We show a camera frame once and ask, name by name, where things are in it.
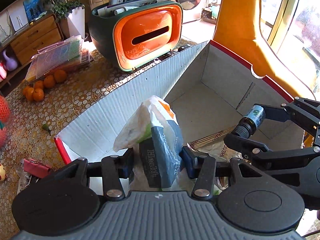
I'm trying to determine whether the small amber bottle blue label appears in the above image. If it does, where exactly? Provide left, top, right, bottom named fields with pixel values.
left=232, top=105, right=266, bottom=139

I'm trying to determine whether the blue white tissue pack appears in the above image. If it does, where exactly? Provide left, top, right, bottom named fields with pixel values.
left=113, top=95, right=183, bottom=191

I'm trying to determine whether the red white cardboard box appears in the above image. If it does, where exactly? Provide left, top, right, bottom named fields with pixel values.
left=56, top=42, right=292, bottom=163

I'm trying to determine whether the red binder clip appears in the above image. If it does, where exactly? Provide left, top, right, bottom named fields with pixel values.
left=23, top=159, right=52, bottom=179

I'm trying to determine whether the small green wrapper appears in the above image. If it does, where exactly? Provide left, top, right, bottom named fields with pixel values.
left=42, top=124, right=52, bottom=134

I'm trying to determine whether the white snack packet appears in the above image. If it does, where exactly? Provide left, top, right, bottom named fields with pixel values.
left=16, top=164, right=31, bottom=194

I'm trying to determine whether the orange tangerine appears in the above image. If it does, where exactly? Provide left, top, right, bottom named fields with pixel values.
left=54, top=69, right=67, bottom=83
left=34, top=80, right=44, bottom=90
left=33, top=88, right=44, bottom=102
left=43, top=75, right=56, bottom=89

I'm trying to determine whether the yellow dog toy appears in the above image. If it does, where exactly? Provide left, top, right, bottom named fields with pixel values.
left=0, top=164, right=6, bottom=182

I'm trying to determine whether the stack of clear plastic folders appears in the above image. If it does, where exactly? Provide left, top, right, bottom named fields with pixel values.
left=25, top=35, right=93, bottom=83

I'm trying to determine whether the clear plastic tub with bags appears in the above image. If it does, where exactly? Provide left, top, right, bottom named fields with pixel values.
left=0, top=96, right=11, bottom=148

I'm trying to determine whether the orange green tissue box organizer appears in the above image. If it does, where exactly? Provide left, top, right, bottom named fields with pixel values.
left=88, top=0, right=183, bottom=72

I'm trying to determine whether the purple kettlebell vase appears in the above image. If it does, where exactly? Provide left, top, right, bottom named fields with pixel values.
left=3, top=49, right=18, bottom=72

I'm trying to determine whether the wooden tv cabinet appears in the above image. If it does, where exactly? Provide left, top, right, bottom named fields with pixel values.
left=1, top=12, right=63, bottom=87

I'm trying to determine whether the tall green potted plant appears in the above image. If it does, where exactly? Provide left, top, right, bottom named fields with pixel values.
left=43, top=0, right=86, bottom=38

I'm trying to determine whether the white tablet board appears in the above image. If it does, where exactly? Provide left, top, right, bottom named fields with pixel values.
left=9, top=8, right=28, bottom=31

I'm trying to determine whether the blue picture book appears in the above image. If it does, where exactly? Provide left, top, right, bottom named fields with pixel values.
left=23, top=0, right=42, bottom=22

